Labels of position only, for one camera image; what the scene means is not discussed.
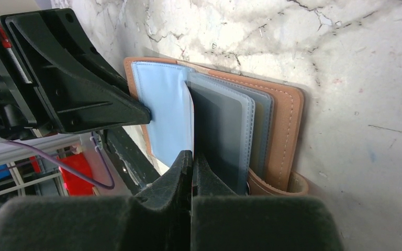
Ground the tan leather card holder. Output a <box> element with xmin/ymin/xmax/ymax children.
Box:
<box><xmin>124</xmin><ymin>57</ymin><xmax>309</xmax><ymax>196</ymax></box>

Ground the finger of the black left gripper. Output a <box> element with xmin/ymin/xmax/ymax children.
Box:
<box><xmin>0</xmin><ymin>8</ymin><xmax>151</xmax><ymax>134</ymax></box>

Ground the dark grey credit card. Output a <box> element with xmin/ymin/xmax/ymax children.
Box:
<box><xmin>187</xmin><ymin>79</ymin><xmax>254</xmax><ymax>195</ymax></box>

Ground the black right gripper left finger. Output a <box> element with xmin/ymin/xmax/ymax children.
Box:
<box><xmin>0</xmin><ymin>150</ymin><xmax>193</xmax><ymax>250</ymax></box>

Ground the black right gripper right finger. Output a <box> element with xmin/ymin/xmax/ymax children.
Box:
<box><xmin>191</xmin><ymin>154</ymin><xmax>343</xmax><ymax>250</ymax></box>

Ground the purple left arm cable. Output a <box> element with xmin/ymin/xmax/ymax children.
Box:
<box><xmin>0</xmin><ymin>135</ymin><xmax>116</xmax><ymax>190</ymax></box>

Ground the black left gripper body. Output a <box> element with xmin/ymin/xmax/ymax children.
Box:
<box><xmin>0</xmin><ymin>29</ymin><xmax>59</xmax><ymax>140</ymax></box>

